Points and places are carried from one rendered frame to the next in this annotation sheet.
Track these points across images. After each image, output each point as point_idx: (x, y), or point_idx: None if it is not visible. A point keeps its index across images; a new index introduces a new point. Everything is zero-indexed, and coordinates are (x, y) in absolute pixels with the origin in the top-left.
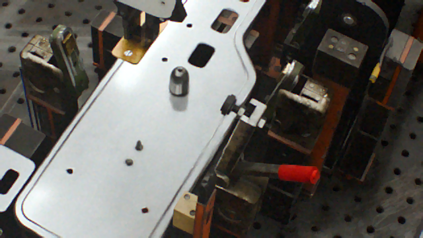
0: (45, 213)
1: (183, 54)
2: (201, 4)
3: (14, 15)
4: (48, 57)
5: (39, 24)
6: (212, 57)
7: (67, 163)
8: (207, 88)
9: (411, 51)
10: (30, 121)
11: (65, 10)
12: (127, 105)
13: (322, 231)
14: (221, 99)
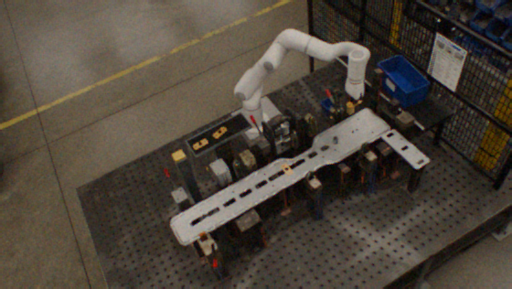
0: (382, 125)
1: (329, 149)
2: (315, 162)
3: (365, 250)
4: (368, 152)
5: (356, 240)
6: (322, 146)
7: (372, 133)
8: (328, 139)
9: (275, 117)
10: (371, 204)
11: (344, 242)
12: (350, 142)
13: None
14: (326, 135)
